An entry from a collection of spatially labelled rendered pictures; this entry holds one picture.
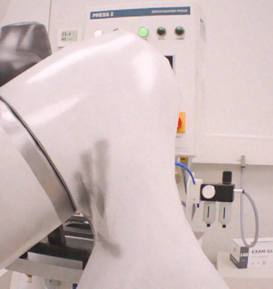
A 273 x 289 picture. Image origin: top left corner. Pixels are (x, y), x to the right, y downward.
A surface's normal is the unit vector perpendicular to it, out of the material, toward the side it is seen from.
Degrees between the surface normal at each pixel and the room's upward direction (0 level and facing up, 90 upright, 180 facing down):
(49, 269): 90
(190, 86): 90
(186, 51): 90
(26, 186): 98
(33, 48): 77
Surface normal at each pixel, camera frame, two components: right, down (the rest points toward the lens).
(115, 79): 0.43, -0.25
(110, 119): 0.13, -0.21
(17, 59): 0.59, -0.53
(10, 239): 0.59, 0.47
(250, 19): -0.16, 0.05
